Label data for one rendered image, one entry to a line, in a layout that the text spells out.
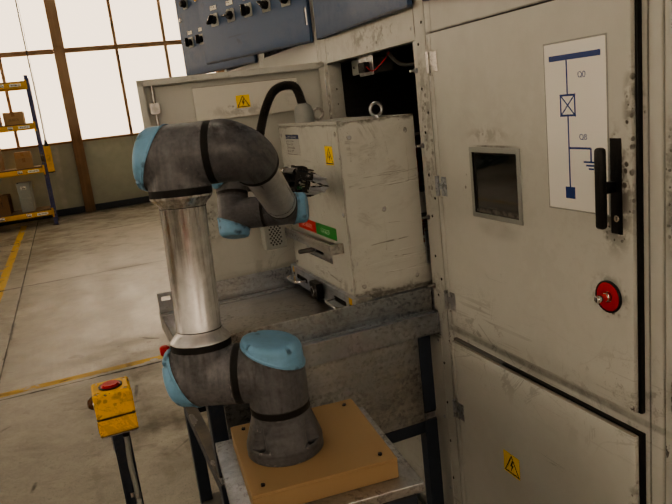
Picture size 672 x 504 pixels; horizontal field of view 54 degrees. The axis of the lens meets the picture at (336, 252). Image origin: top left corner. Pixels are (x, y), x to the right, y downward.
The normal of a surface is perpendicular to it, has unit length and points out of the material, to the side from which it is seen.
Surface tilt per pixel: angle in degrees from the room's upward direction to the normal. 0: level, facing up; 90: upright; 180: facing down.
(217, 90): 90
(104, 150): 90
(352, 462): 1
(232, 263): 90
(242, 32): 90
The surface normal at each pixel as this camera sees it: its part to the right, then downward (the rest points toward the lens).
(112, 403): 0.38, 0.16
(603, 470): -0.92, 0.19
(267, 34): -0.70, 0.24
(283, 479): -0.11, -0.97
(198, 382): -0.07, 0.16
